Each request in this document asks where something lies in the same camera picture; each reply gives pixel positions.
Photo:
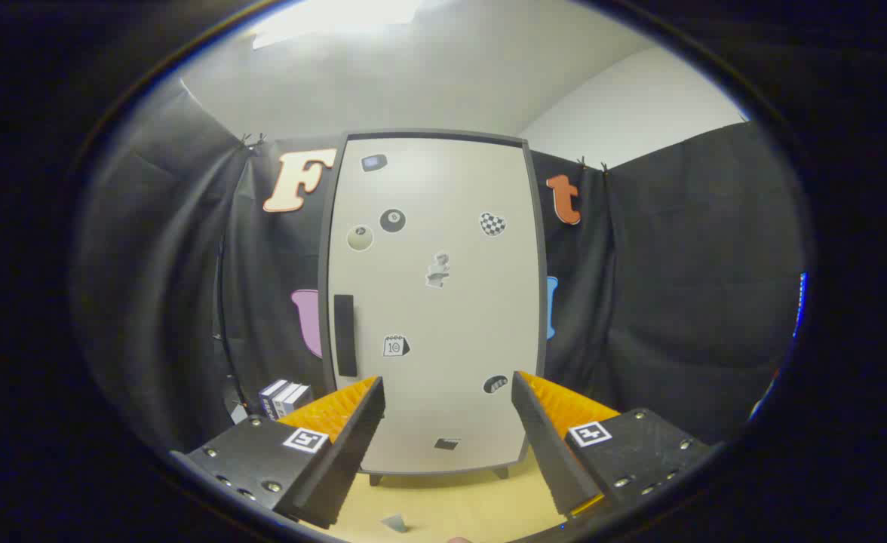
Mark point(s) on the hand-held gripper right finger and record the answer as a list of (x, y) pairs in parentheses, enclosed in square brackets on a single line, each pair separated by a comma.
[(553, 460)]

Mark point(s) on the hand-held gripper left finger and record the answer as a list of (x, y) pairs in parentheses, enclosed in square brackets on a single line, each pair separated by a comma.
[(345, 460)]

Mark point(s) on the white and blue tube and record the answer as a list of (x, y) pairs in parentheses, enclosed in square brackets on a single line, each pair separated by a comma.
[(397, 523)]

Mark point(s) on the white cabinet door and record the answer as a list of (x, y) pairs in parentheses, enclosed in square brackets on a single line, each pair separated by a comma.
[(443, 317)]

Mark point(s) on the white spine book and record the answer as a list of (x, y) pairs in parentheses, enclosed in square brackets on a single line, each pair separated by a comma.
[(283, 398)]

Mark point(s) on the dark blue book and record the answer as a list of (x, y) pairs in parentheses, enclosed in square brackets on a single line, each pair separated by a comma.
[(268, 400)]

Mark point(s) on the black backdrop cloth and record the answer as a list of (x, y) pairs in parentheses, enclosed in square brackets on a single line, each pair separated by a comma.
[(677, 286)]

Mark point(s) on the grey cabinet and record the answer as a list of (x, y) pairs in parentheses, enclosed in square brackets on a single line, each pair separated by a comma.
[(432, 135)]

